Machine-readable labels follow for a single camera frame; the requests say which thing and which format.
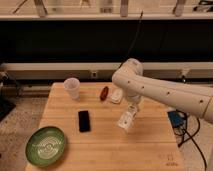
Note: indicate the black smartphone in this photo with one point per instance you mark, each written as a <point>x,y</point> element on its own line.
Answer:
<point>84,121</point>

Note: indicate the white computer mouse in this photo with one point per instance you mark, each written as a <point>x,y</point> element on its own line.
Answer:
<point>116,96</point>

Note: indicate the white plastic bottle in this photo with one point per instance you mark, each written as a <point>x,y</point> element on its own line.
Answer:
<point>127,117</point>

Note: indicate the green ceramic plate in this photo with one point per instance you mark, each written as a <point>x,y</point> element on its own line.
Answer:
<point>45,146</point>

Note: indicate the blue connector box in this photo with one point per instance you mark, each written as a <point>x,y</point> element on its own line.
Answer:
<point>175,119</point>

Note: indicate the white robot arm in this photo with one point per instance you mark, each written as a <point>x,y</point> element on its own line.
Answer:
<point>192,99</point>

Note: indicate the white wall outlet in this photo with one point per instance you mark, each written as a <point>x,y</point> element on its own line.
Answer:
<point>94,74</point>

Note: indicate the translucent plastic cup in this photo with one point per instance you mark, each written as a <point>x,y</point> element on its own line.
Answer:
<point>72,86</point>

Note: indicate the small red object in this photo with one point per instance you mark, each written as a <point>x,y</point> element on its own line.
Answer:
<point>104,93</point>

